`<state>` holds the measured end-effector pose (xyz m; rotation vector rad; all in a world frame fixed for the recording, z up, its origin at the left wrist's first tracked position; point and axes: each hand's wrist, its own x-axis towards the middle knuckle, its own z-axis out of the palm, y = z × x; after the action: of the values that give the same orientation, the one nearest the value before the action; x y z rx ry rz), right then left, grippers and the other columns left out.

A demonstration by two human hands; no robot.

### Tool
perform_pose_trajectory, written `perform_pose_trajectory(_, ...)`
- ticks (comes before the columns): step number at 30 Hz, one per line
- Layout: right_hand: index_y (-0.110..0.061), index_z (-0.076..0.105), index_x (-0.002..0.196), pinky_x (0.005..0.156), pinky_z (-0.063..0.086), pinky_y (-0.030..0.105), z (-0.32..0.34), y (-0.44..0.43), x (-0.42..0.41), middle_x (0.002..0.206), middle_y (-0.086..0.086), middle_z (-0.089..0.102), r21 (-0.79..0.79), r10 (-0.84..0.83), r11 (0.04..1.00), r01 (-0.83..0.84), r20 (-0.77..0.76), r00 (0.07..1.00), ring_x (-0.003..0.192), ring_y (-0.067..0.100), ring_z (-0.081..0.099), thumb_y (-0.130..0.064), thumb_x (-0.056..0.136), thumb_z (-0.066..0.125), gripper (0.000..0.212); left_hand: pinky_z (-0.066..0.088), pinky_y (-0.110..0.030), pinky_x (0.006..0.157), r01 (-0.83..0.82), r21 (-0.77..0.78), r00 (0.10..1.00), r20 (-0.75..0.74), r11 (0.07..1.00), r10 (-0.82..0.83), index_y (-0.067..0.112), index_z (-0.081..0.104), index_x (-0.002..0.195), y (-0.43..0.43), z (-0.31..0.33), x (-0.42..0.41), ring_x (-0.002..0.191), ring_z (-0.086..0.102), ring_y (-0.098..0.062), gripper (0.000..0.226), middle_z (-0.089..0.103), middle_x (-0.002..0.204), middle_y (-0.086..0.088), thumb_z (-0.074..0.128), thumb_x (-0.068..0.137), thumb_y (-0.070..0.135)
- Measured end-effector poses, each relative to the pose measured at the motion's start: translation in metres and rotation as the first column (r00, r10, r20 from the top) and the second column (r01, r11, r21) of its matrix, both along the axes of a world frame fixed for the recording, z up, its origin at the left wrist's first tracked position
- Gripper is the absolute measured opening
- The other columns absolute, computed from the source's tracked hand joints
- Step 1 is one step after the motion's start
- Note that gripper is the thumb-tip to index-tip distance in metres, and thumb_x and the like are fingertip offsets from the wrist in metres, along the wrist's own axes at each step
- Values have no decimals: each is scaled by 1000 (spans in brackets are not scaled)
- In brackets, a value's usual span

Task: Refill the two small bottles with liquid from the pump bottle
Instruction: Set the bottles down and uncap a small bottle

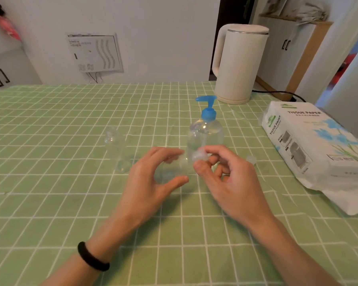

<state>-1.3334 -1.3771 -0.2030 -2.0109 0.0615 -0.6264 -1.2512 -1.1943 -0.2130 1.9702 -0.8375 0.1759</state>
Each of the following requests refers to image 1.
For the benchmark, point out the person's left hand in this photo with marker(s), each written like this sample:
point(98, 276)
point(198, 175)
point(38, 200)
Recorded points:
point(143, 190)

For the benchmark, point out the white door wooden side cabinet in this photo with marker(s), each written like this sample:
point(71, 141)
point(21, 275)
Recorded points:
point(283, 56)

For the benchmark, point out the leaning framed picture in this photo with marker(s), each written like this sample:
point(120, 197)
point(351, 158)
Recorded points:
point(274, 5)

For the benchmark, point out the large clear bottle blue pump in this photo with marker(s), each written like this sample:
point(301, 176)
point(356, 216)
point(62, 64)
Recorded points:
point(204, 131)

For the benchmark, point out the wooden top white cabinet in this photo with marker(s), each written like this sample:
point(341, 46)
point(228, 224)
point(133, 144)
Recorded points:
point(9, 68)

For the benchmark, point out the small white bottle cap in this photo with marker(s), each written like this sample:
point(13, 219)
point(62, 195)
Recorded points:
point(251, 160)
point(199, 156)

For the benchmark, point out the pink hanging item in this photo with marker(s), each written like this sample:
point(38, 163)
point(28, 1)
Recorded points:
point(10, 28)

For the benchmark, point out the white tissue paper pack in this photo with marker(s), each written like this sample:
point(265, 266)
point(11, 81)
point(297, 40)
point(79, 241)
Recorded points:
point(310, 139)

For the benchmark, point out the cream electric kettle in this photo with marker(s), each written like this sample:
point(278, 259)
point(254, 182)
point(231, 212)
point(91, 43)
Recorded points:
point(241, 65)

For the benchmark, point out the black wrist band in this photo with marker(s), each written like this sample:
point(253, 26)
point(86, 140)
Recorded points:
point(92, 260)

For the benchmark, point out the white wall panel cover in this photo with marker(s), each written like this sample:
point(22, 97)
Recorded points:
point(95, 53)

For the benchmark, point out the red object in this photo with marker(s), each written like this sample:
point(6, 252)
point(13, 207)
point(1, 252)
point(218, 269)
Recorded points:
point(344, 66)

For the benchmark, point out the person's right hand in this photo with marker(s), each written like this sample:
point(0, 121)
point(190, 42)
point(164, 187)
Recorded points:
point(238, 190)

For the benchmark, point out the crumpled grey paper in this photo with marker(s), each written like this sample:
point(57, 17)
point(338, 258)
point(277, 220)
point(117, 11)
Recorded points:
point(311, 13)

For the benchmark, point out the green checked tablecloth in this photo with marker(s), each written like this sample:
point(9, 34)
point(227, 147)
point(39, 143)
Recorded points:
point(47, 175)

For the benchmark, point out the small clear plastic bottle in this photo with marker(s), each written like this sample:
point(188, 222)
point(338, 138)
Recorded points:
point(116, 151)
point(179, 168)

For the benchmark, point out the person's left forearm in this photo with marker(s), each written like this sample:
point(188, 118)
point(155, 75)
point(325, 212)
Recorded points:
point(86, 256)

